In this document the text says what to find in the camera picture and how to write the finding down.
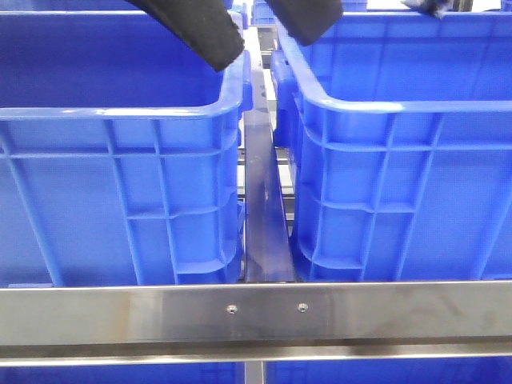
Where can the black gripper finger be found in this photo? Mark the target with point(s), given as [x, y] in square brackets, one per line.
[306, 20]
[205, 26]

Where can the right blue plastic bin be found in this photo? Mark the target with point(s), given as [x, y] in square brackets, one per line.
[399, 129]

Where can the blue plastic bin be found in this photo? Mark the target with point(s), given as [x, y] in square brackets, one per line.
[399, 129]
[119, 153]

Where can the left blue plastic bin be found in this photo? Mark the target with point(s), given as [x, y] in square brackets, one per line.
[119, 153]

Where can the steel divider bar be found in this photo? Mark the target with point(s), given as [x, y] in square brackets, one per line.
[268, 256]

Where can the lower left blue bin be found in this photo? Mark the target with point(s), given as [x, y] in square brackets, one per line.
[226, 372]

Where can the lower right blue bin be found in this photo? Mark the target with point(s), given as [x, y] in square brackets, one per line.
[408, 370]

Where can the left rail screw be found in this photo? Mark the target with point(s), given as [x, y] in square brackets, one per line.
[232, 309]

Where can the rail screw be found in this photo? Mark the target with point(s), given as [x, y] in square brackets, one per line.
[232, 309]
[302, 307]

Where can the right rail screw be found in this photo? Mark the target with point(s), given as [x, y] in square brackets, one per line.
[302, 307]

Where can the stainless steel front rail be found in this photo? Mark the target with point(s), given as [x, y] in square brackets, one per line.
[169, 324]

